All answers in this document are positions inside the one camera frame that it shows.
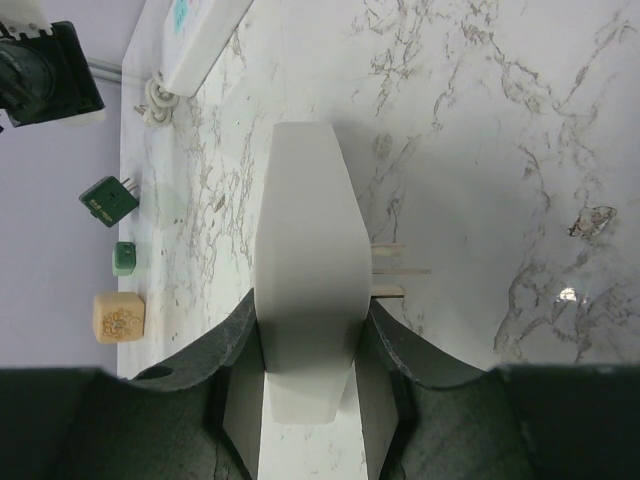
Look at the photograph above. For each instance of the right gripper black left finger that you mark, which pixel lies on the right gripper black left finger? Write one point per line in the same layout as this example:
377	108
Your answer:
195	415

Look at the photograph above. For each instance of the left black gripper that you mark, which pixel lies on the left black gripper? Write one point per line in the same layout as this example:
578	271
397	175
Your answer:
45	76

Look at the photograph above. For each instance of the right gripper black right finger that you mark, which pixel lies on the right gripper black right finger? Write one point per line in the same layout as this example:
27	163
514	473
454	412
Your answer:
432	416

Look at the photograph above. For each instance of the tan wooden cube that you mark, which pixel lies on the tan wooden cube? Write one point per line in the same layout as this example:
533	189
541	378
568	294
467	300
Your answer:
118	317

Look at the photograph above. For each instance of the dark green cube plug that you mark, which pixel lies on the dark green cube plug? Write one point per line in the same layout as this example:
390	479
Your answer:
110	200

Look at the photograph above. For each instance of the white power strip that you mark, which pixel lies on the white power strip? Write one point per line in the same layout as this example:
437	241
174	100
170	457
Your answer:
195	32

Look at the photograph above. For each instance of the light green cube plug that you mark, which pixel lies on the light green cube plug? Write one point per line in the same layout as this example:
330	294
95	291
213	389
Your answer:
123	259

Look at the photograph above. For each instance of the aluminium frame rail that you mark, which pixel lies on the aluminium frame rail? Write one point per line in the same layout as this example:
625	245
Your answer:
105	71

